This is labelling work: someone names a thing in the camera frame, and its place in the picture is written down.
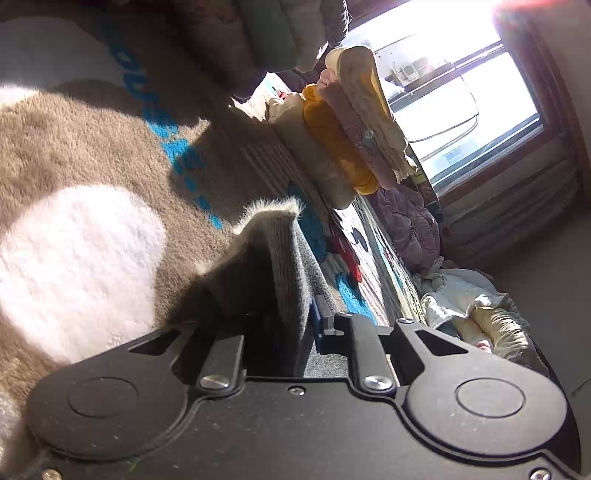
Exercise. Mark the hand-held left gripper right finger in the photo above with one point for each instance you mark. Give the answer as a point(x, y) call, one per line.
point(317, 316)

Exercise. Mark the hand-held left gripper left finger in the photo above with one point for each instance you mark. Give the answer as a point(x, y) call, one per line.
point(226, 350)

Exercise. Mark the dark grey garment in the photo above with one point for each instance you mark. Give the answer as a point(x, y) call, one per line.
point(281, 277)

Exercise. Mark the stack of yellow cream clothes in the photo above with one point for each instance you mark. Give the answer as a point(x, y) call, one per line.
point(337, 138)

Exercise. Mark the stack of pastel folded clothes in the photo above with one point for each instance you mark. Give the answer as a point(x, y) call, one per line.
point(258, 37)

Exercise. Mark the purple quilt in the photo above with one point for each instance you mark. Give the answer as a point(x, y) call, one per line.
point(411, 226)

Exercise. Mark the white quilt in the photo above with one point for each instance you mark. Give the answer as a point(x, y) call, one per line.
point(457, 290)

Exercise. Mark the pink quilt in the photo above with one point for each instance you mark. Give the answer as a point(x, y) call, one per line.
point(482, 346)

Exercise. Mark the cream quilt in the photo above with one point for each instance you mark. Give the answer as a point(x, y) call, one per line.
point(498, 332)

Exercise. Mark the cartoon mouse printed blanket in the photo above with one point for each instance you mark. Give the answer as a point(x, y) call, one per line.
point(69, 138)

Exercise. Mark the window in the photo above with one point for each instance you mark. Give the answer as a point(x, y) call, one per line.
point(438, 46)

